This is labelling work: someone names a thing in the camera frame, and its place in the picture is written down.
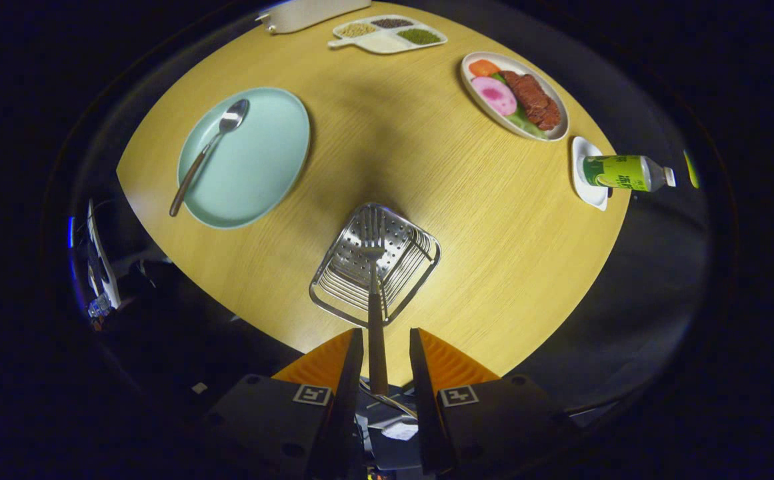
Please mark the red braised meat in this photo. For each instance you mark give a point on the red braised meat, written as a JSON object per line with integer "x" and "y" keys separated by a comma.
{"x": 533, "y": 100}

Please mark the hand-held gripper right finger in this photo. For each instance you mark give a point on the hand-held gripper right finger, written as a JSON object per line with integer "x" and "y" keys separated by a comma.
{"x": 426, "y": 413}

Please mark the white square coaster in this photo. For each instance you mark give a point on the white square coaster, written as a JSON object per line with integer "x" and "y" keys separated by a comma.
{"x": 586, "y": 194}

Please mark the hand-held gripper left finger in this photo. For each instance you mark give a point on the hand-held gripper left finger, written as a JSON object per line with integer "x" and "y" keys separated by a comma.
{"x": 350, "y": 413}

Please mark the white divided dish with beans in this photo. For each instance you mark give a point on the white divided dish with beans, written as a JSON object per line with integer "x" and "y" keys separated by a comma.
{"x": 386, "y": 41}

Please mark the green label water bottle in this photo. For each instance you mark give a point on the green label water bottle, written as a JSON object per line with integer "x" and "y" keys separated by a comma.
{"x": 616, "y": 172}

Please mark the green lettuce leaf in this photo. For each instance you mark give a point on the green lettuce leaf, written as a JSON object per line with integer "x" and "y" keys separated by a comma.
{"x": 521, "y": 122}

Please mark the light teal plate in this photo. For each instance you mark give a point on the light teal plate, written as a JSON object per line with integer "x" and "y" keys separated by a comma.
{"x": 260, "y": 166}

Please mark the orange food piece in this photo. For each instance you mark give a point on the orange food piece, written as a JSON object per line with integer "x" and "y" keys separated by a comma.
{"x": 483, "y": 67}

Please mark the pink round food slice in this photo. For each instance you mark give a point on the pink round food slice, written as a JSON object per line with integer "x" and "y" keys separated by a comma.
{"x": 493, "y": 95}

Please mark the white toaster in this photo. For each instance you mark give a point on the white toaster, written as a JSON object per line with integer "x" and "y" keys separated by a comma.
{"x": 313, "y": 12}

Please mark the white plate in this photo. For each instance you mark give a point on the white plate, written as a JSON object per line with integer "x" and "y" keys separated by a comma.
{"x": 476, "y": 93}

